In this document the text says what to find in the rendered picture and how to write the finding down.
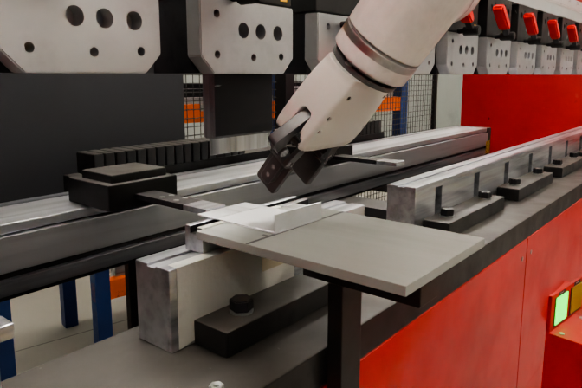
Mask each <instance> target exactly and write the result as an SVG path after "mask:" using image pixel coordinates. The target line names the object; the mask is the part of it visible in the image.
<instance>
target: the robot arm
mask: <svg viewBox="0 0 582 388"><path fill-rule="evenodd" d="M479 2H480V0H359V2H358V4H357V5H356V7H355V8H354V10H353V11H352V13H351V15H350V16H349V17H348V18H347V20H346V22H345V23H344V25H343V26H342V28H341V29H340V31H339V33H338V34H337V35H336V38H335V39H336V45H335V46H334V48H333V52H332V53H329V54H328V55H327V56H326V57H325V58H324V59H323V60H322V61H321V62H320V63H319V64H318V65H317V66H316V67H315V68H314V70H313V71H312V72H311V73H310V74H309V76H308V77H307V78H306V79H305V80H304V81H303V82H302V84H301V85H300V86H299V88H298V89H297V90H296V92H295V93H294V95H293V96H292V97H291V99H290V100H289V101H288V103H287V105H286V106H285V107H284V108H283V109H282V111H281V113H280V114H279V116H278V118H277V121H276V123H277V125H278V126H280V127H279V128H278V129H276V130H275V131H274V132H272V133H271V134H270V135H269V136H268V141H269V143H270V146H271V149H270V151H271V153H270V154H269V156H268V157H267V159H266V160H265V162H264V163H263V165H262V167H261V168H260V170H259V171H258V172H257V176H258V178H259V179H260V180H261V181H262V182H263V183H264V184H265V186H266V187H267V188H268V190H269V191H270V192H271V193H276V192H277V191H278V190H279V189H280V188H281V186H282V185H283V183H284V182H285V180H286V179H287V178H288V176H289V175H290V173H291V172H292V171H294V172H295V173H296V174H297V176H298V177H299V178H300V179H301V181H302V182H303V183H304V184H306V185H308V184H311V183H312V182H313V181H314V179H315V178H316V176H317V175H318V174H319V172H320V171H321V169H322V168H323V167H324V166H325V164H326V163H327V162H326V161H328V160H330V159H331V158H332V157H333V156H334V154H335V153H336V151H337V149H338V148H339V147H341V146H343V145H346V144H348V143H350V142H351V141H353V140H354V139H355V137H356V136H357V135H358V134H359V133H360V132H361V130H362V129H363V128H364V127H365V125H366V124H367V122H368V121H369V120H370V118H371V117H372V116H373V115H374V113H375V112H376V110H377V109H378V107H379V106H380V104H381V103H382V101H383V100H384V98H385V96H386V95H387V94H388V93H391V92H393V91H394V90H395V89H396V88H397V87H402V86H403V85H404V84H405V83H406V82H407V81H408V80H409V79H411V77H412V76H413V75H414V74H415V71H416V70H417V68H418V67H419V66H420V64H421V63H422V62H423V61H424V59H425V58H426V57H427V55H428V54H429V53H430V51H431V50H432V49H433V48H434V47H435V46H436V45H437V43H438V42H439V41H440V39H441V38H442V37H443V35H444V34H445V33H446V31H447V30H448V29H449V27H450V26H451V25H452V24H453V23H455V22H457V21H460V20H462V19H463V18H464V17H465V16H467V15H468V14H469V13H470V12H471V11H472V10H473V9H474V8H475V7H476V5H477V4H478V3H479ZM297 133H300V134H301V139H299V138H298V137H297V136H296V134H297ZM290 140H291V141H292V142H293V144H294V145H295V146H296V147H297V148H296V149H295V150H294V151H293V152H292V153H291V154H290V153H289V149H287V147H286V145H287V143H288V142H289V141H290ZM324 159H325V160H326V161H325V160H324ZM291 166H292V167H291Z"/></svg>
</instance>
